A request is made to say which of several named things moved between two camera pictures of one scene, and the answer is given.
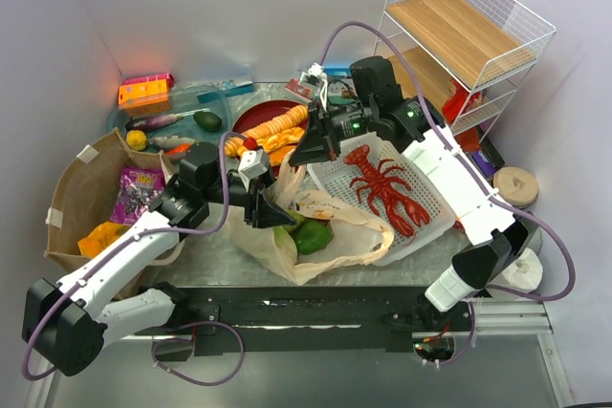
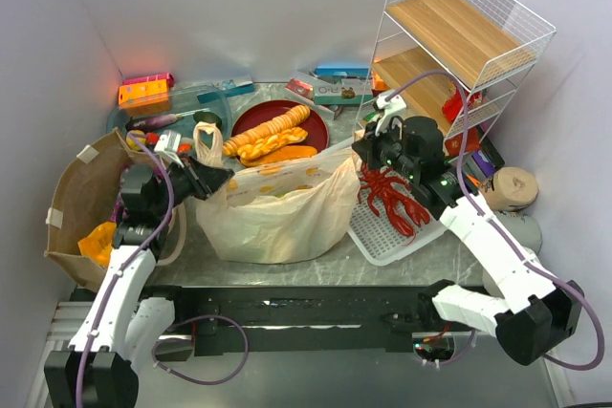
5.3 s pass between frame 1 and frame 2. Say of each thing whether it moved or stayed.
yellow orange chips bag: stayed
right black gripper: moved
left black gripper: moved
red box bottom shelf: stayed
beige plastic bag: moved
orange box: stayed
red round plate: stayed
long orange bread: stayed
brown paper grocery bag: stayed
